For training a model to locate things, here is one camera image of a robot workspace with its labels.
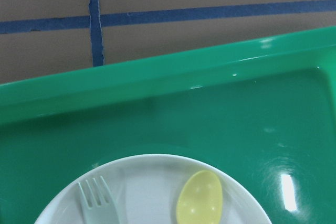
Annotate yellow plastic spoon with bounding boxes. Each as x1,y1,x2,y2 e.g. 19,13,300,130
176,170,223,223

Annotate pale green plastic fork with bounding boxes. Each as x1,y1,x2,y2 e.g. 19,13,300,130
77,176,121,223

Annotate white round plate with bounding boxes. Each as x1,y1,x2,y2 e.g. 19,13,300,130
37,154,270,223

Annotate green plastic tray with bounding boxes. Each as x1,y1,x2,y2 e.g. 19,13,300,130
1,27,335,223

